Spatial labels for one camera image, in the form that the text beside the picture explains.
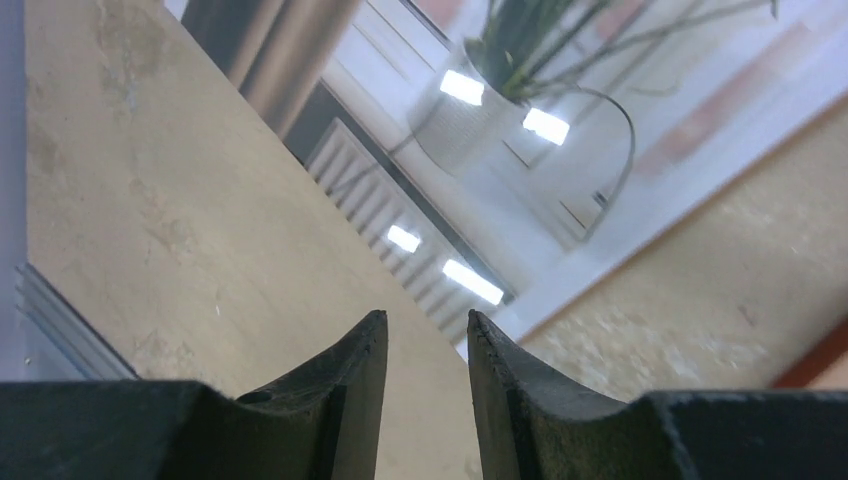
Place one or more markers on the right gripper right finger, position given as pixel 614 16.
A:
pixel 534 422

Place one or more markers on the aluminium rail frame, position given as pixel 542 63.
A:
pixel 59 342

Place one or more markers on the copper wooden picture frame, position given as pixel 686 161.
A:
pixel 815 361

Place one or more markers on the plant photo print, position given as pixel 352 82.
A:
pixel 495 166

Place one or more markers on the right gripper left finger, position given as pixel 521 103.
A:
pixel 321 420

